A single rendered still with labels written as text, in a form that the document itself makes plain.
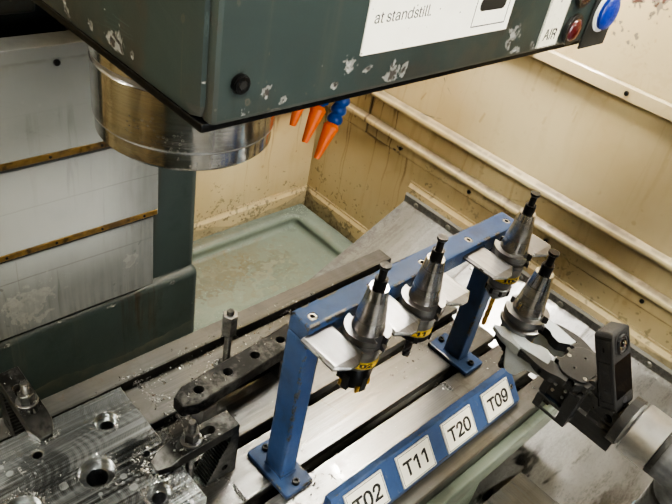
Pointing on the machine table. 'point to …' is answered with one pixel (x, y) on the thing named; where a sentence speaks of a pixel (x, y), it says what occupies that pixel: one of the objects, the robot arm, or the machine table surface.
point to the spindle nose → (164, 126)
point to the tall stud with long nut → (228, 332)
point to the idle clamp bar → (230, 376)
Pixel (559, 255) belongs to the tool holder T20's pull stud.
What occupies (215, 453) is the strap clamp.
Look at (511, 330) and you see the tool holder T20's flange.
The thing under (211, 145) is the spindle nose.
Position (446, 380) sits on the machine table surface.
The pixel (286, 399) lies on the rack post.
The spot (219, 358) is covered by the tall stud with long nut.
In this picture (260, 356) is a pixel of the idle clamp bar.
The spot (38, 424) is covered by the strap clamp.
